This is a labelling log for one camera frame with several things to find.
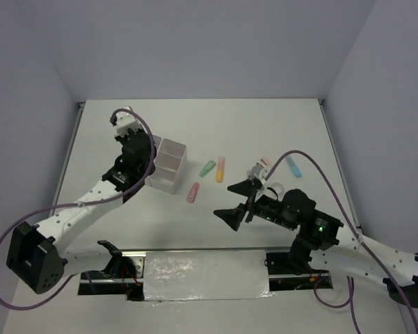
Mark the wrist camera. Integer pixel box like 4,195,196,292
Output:
247,161,270,184
113,113,142,137

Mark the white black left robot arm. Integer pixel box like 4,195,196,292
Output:
6,129,156,294

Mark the pink beige mini stapler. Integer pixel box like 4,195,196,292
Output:
259,157,273,170

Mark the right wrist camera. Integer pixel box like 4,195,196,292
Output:
247,161,270,184

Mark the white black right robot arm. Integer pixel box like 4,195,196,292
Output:
214,179,418,308

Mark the clear tape roll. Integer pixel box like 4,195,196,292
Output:
268,182,284,196

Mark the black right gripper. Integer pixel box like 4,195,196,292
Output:
212,177,296,230

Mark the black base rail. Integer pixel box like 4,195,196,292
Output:
78,250,333,302

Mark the white divided organizer box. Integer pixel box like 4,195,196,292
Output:
145,136,187,194

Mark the green translucent correction tape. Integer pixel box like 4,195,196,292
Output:
199,160,216,177

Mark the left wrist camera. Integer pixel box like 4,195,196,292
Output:
113,113,142,137

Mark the orange pink highlighter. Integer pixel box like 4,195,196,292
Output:
216,155,225,183

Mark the blue highlighter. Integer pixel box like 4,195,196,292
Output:
285,155,302,178

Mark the pink translucent correction tape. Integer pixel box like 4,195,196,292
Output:
186,182,200,203

